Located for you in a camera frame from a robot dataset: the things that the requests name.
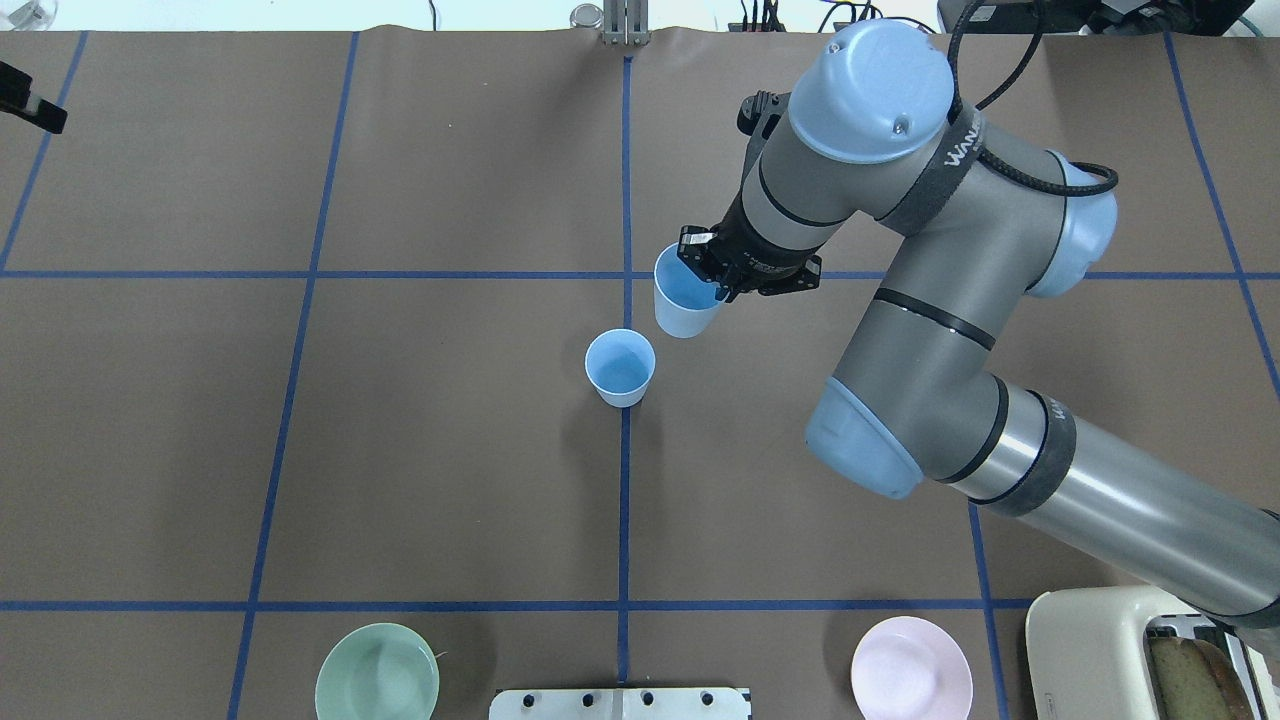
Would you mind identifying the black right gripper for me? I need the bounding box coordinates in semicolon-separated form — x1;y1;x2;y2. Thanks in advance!
678;192;823;304

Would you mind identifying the blue cup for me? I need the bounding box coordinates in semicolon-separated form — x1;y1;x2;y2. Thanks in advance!
584;328;657;409
654;243;724;340

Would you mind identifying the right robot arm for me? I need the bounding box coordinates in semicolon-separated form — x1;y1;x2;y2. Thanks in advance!
677;20;1279;655

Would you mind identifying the pink bowl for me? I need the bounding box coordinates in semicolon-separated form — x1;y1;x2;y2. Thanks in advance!
849;616;974;719

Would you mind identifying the green bowl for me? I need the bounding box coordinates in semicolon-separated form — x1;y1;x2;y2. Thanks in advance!
314;623;442;719

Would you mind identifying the cream toaster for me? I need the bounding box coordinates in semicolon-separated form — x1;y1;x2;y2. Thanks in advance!
1025;585;1277;719

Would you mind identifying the bread slice in toaster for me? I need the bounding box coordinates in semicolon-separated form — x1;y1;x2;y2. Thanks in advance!
1147;635;1253;719

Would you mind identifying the aluminium frame post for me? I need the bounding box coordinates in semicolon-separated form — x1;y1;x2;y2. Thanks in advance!
600;0;652;47

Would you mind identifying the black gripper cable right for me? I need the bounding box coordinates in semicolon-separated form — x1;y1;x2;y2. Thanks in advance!
945;0;1119;197

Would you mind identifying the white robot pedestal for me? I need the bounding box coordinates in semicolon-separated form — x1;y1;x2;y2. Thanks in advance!
488;685;754;719

